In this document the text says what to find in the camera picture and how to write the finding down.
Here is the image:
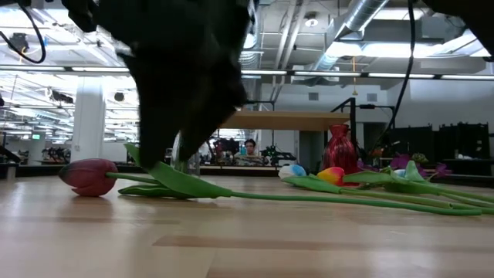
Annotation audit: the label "pale white artificial tulip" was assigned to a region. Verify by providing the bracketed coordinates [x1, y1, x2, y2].
[384, 160, 494, 205]

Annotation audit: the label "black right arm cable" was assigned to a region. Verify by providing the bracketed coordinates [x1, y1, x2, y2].
[368, 0, 416, 154]

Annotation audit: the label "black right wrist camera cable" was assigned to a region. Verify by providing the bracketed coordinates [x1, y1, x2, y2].
[0, 0, 47, 65]

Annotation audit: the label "white building pillar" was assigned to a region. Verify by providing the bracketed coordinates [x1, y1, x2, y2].
[71, 76, 106, 163]

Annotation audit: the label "white and blue artificial tulip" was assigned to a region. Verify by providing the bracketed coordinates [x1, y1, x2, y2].
[278, 164, 494, 213]

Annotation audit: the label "thick black curved cable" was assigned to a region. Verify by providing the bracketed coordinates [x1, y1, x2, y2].
[0, 144, 22, 165]

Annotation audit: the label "yellow hanging cord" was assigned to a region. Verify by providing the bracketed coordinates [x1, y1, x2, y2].
[350, 56, 358, 97]

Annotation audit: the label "clear glass vase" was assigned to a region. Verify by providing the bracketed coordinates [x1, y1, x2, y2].
[169, 131, 201, 178]

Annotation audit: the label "black cabinets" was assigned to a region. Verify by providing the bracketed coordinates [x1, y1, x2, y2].
[385, 122, 492, 160]

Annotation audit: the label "black bar with light strips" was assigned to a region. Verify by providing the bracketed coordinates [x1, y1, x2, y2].
[0, 64, 494, 81]

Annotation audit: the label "maroon artificial tulip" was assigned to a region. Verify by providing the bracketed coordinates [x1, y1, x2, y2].
[57, 142, 483, 217]

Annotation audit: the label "wooden shelf with black legs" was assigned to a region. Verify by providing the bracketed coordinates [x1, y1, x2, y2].
[219, 97, 358, 171]

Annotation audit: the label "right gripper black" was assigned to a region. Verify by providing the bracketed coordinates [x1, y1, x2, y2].
[61, 0, 252, 169]

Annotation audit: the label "red ribbed glass vase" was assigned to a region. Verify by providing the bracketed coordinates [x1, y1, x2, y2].
[323, 124, 359, 175]

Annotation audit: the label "purple artificial flower bunch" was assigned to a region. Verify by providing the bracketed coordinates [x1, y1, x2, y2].
[357, 152, 452, 182]

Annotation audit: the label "silver corrugated ventilation duct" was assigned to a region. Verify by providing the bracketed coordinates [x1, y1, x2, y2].
[238, 0, 266, 113]

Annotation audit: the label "silver smooth ventilation duct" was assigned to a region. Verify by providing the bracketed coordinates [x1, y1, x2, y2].
[312, 0, 389, 73]

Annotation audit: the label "person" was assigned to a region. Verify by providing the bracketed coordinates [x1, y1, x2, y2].
[233, 137, 267, 167]

